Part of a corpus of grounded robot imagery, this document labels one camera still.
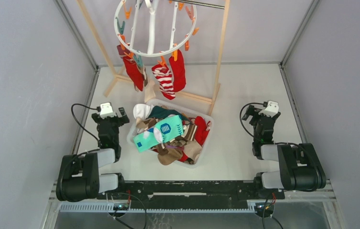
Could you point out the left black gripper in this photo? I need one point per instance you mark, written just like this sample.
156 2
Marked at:
121 120

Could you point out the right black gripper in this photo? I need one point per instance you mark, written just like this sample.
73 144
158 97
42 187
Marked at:
252 110

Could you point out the mint green sock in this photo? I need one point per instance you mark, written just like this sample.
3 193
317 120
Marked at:
152 132

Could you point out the white round clip hanger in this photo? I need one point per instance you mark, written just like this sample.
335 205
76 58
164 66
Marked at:
153 28

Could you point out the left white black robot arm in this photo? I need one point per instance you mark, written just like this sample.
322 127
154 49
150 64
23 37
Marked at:
79 177

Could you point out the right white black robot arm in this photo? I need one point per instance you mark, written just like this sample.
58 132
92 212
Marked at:
299 167

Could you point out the brown striped socks pile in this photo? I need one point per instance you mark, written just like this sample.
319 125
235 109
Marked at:
190 147

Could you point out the white sock in basket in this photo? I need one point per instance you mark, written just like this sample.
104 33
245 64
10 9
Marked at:
142 111

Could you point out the dark teal patterned sock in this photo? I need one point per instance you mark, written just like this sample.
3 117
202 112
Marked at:
159 112

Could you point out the red garment in basket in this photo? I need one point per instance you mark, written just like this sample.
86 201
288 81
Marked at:
203 129

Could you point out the red hanging sock left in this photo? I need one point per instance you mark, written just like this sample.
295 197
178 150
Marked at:
131 67

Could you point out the translucent white laundry basket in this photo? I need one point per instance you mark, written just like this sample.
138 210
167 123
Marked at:
186 112

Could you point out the tan brown sock in basket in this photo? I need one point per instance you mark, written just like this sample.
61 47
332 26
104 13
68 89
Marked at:
168 154

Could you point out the red white striped hanging sock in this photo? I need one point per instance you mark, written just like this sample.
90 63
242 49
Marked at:
164 77

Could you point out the plain red hanging sock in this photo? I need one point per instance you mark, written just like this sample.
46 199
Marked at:
178 71

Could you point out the metal rack rod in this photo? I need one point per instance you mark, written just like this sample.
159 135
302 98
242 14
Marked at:
215 6

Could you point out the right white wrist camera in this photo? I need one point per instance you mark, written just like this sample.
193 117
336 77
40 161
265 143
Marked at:
271 109

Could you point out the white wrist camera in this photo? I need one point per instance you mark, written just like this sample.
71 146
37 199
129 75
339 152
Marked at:
271 109
106 110

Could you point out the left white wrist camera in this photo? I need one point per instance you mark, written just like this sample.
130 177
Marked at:
106 110

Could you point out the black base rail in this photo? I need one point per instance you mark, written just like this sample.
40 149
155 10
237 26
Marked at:
191 195

